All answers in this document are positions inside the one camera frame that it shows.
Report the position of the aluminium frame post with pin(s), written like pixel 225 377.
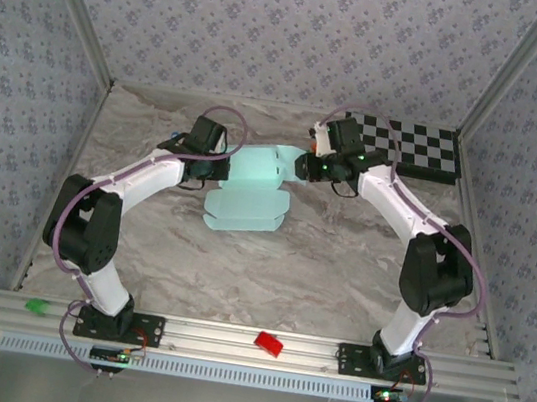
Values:
pixel 515 71
pixel 77 5

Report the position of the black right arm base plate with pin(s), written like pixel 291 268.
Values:
pixel 351 357

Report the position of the wide aluminium mounting rail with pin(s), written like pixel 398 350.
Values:
pixel 207 341

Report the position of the aluminium table end rail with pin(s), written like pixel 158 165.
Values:
pixel 164 88

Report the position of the light blue paper box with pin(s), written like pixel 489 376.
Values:
pixel 247 208

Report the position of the aluminium table side rail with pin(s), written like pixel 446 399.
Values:
pixel 470 201
pixel 87 133

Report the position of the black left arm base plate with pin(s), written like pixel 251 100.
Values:
pixel 148 329

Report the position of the black and grey checkerboard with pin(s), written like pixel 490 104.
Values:
pixel 432 152

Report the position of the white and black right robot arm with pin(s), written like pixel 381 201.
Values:
pixel 439 277

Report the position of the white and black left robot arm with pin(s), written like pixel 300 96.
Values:
pixel 146 175

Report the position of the green plastic block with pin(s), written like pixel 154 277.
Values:
pixel 37 306

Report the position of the red plastic block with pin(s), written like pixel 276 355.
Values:
pixel 268 343

